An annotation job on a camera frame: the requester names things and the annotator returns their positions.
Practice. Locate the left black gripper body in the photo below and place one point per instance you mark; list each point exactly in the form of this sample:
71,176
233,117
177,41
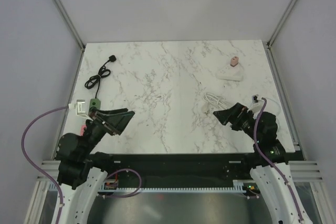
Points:
108,125

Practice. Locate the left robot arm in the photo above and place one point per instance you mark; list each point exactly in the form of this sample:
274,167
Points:
76,153

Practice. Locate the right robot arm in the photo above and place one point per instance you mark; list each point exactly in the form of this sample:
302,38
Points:
268,166

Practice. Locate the pink plug adapter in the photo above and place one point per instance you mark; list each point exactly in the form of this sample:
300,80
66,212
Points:
83,127

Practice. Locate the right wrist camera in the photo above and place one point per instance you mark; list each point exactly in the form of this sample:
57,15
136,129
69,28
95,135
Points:
257,103

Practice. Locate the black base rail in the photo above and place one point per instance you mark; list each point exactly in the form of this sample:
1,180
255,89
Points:
161,170

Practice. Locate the white cable tray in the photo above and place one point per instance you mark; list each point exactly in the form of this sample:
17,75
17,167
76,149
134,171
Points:
237,188

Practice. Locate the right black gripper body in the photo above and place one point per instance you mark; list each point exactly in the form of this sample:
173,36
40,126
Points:
244,119

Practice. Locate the green power strip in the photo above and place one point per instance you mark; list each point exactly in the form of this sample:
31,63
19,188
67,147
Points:
95,104

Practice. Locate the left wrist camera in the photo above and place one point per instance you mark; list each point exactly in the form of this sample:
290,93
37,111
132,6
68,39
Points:
80,108

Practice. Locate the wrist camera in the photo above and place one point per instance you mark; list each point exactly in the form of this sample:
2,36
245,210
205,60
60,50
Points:
257,103
80,108

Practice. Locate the beige pink charger plug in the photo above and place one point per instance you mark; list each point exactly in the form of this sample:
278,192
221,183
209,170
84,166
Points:
234,61

